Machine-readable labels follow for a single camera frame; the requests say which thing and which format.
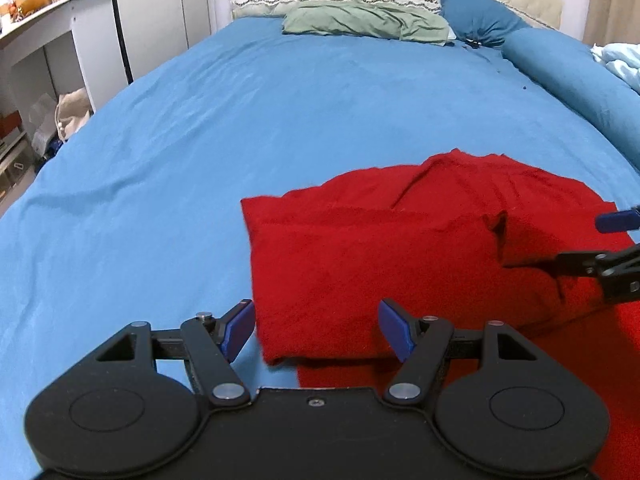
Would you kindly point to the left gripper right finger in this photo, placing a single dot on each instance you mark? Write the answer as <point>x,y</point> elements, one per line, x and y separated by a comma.
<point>421,346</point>

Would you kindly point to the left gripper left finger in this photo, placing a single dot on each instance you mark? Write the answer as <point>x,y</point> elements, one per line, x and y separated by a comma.
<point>211,345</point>

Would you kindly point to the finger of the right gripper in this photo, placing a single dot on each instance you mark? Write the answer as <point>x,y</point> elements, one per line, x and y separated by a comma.
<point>619,221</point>
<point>617,273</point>

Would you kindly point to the red knit garment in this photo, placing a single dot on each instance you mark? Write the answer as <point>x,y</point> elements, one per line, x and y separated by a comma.
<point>461,237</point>

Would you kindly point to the blue bed sheet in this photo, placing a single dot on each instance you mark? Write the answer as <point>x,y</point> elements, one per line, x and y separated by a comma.
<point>138,217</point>

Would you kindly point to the blue folded duvet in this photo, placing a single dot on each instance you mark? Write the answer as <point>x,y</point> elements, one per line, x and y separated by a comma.
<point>565,68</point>

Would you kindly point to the light blue blanket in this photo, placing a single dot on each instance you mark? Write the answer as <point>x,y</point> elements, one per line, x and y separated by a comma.
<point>622,60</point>

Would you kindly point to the beige curtain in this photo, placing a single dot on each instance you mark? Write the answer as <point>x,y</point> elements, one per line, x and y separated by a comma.
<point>610,21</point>

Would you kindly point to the dark blue pillow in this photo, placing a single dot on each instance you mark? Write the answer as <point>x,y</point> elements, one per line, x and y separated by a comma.
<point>483,22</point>

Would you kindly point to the white desk shelf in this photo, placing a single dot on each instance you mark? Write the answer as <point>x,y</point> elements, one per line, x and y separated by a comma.
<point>68,46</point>

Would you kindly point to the green pillow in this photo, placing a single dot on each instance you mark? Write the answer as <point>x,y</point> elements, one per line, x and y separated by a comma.
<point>363,19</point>

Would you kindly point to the white grey wardrobe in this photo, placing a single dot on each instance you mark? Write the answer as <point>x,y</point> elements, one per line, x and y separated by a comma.
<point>152,32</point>

